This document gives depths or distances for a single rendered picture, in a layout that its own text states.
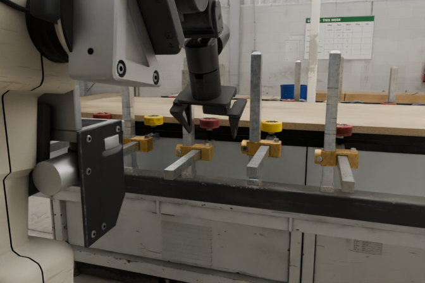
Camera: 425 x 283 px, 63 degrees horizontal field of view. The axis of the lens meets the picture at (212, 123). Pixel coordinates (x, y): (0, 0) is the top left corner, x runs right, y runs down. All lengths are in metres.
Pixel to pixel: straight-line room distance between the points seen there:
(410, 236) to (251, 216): 0.53
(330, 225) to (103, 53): 1.12
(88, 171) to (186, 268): 1.35
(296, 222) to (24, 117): 1.04
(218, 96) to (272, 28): 7.81
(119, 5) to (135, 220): 1.55
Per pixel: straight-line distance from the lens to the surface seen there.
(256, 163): 1.00
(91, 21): 0.34
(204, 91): 0.63
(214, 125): 1.37
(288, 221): 1.33
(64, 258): 0.52
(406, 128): 1.42
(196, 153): 1.23
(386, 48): 8.45
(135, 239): 1.87
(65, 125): 0.51
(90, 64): 0.33
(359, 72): 8.38
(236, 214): 1.35
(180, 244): 1.76
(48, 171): 0.47
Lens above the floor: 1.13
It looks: 10 degrees down
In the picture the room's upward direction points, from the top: straight up
